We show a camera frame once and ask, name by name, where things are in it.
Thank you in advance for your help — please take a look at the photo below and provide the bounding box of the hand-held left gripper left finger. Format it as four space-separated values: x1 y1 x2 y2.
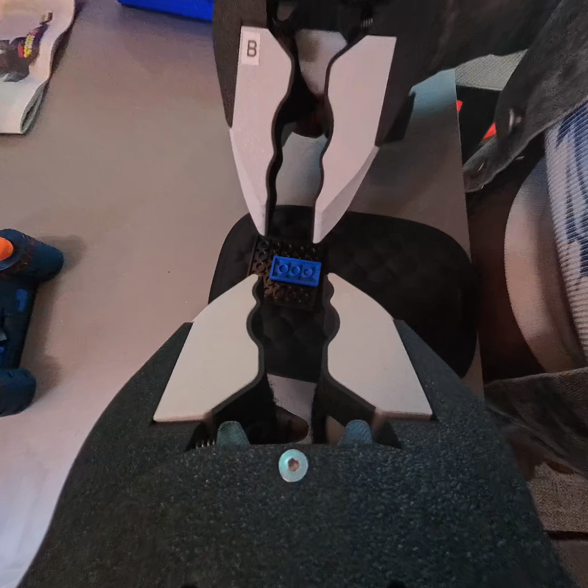
153 277 282 425

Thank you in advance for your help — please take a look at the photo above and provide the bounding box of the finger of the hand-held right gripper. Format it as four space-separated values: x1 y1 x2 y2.
314 33 398 243
228 25 297 236

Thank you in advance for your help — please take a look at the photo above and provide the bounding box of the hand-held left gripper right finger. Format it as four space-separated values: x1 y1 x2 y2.
316 273 435 444

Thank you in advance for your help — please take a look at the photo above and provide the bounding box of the black foam-lined case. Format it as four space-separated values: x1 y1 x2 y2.
209 204 476 379

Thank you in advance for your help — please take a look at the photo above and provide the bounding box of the black toy plate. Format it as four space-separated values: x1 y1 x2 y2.
250 234 323 313

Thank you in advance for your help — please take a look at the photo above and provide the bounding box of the blue toy brick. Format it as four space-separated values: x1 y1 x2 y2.
269 255 322 288

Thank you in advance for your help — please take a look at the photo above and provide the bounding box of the blue plastic bin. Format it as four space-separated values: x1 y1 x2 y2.
117 0 215 21

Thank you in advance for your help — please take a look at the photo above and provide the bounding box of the toy handheld game console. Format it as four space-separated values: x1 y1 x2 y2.
0 228 65 417

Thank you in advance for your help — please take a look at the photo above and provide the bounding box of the white striped shirt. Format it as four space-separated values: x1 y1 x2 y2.
503 103 588 373

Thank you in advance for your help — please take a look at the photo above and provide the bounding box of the instruction booklet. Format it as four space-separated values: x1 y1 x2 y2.
0 0 77 135

